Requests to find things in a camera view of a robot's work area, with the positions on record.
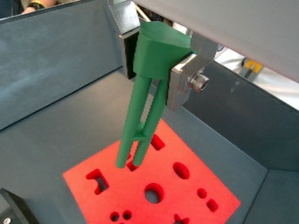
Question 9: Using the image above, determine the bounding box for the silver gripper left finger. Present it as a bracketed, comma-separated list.
[107, 0, 140, 79]

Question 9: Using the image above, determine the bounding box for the yellow black background object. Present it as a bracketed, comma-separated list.
[239, 58, 263, 81]

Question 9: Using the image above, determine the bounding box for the green three-prong object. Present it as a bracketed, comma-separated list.
[116, 21, 192, 168]

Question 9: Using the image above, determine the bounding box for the black curved fixture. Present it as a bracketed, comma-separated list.
[0, 188, 40, 224]

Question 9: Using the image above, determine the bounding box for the red shape-sorter block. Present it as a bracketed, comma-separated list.
[63, 122, 240, 224]

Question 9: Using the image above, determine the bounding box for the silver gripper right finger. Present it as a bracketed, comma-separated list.
[167, 32, 219, 110]

